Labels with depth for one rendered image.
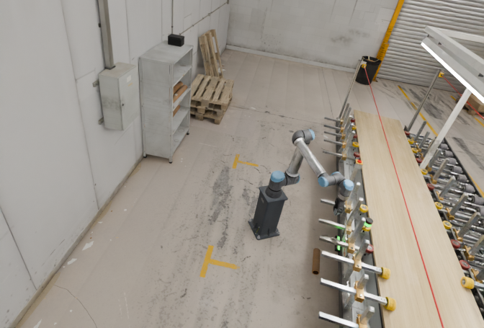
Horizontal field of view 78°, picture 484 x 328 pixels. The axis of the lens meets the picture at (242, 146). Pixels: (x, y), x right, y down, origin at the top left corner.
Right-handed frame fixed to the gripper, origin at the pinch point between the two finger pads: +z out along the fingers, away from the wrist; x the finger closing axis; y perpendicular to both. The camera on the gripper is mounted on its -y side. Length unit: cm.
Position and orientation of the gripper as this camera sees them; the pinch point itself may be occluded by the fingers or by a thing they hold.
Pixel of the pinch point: (335, 215)
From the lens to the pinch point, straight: 290.0
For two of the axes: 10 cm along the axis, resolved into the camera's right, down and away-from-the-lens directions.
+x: -9.6, -2.4, 1.1
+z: -1.4, 8.2, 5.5
